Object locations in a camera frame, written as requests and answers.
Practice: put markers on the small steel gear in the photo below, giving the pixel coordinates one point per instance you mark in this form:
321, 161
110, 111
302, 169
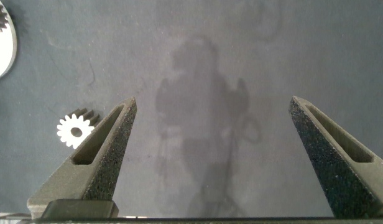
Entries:
67, 128

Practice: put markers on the round white plate with pins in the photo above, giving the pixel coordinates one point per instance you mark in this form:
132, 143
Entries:
0, 56

